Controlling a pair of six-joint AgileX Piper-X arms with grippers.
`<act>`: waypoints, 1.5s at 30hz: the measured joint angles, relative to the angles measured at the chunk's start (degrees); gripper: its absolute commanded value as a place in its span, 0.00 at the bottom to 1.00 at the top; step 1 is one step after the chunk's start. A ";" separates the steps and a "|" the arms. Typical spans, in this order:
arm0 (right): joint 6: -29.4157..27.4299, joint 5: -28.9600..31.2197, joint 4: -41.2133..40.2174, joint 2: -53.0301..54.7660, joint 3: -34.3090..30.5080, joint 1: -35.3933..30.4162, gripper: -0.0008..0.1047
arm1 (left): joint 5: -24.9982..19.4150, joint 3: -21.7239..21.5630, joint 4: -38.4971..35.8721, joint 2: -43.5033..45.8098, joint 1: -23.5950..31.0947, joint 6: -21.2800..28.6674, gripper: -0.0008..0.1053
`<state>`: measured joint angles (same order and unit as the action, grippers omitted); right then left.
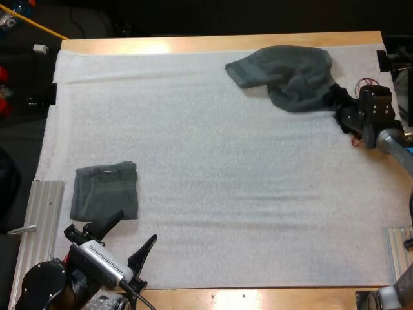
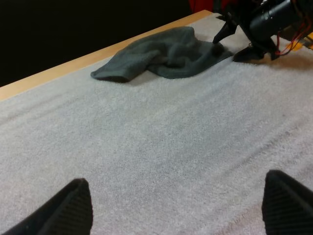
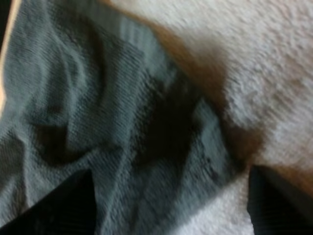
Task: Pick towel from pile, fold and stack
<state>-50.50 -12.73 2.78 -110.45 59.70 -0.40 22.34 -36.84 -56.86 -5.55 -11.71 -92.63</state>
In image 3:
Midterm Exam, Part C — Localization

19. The grey-green towel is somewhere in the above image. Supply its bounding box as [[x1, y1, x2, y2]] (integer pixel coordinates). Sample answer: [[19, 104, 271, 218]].
[[0, 0, 247, 235]]

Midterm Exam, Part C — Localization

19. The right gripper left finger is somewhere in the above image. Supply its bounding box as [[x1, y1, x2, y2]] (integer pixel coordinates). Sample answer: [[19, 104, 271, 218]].
[[0, 168, 105, 235]]

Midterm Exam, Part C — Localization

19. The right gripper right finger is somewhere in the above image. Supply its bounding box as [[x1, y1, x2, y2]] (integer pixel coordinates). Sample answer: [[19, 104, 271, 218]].
[[246, 165, 313, 235]]

